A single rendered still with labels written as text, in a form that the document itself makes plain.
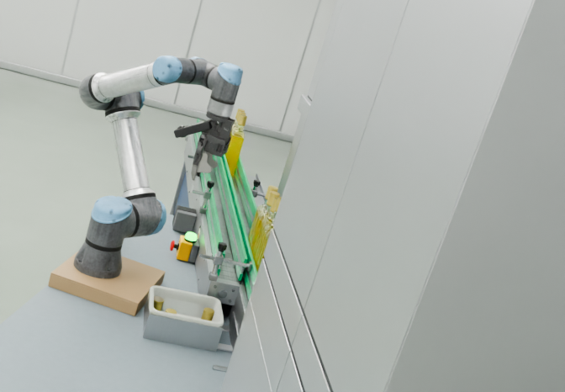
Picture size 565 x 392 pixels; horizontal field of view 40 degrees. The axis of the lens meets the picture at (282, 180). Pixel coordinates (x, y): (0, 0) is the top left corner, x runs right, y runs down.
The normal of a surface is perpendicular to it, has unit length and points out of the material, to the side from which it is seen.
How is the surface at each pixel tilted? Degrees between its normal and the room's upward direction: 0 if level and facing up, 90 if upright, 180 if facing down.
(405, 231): 90
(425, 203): 90
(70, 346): 0
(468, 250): 90
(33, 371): 0
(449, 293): 90
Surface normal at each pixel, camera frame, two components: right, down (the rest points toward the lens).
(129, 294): 0.29, -0.92
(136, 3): 0.15, 0.32
